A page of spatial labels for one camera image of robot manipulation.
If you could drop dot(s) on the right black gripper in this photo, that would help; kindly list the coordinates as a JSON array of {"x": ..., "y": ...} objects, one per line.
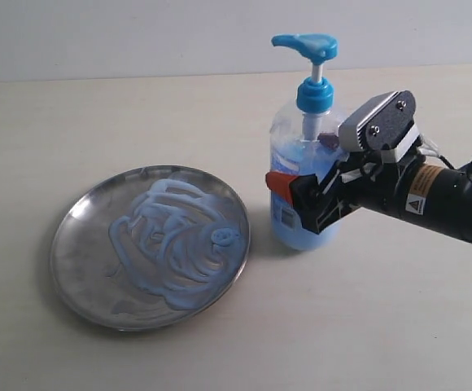
[{"x": 351, "y": 184}]

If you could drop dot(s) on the blue pump lotion bottle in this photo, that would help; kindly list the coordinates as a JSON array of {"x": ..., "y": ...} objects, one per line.
[{"x": 294, "y": 148}]

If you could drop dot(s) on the blue soap smear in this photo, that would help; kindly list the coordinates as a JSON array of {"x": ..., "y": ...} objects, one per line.
[{"x": 181, "y": 243}]

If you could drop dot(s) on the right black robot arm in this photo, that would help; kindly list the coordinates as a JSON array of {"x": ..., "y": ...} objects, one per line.
[{"x": 433, "y": 197}]

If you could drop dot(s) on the round steel plate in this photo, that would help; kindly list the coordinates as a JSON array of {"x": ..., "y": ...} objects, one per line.
[{"x": 84, "y": 266}]

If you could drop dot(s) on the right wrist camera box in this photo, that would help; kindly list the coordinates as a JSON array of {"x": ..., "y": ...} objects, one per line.
[{"x": 383, "y": 125}]

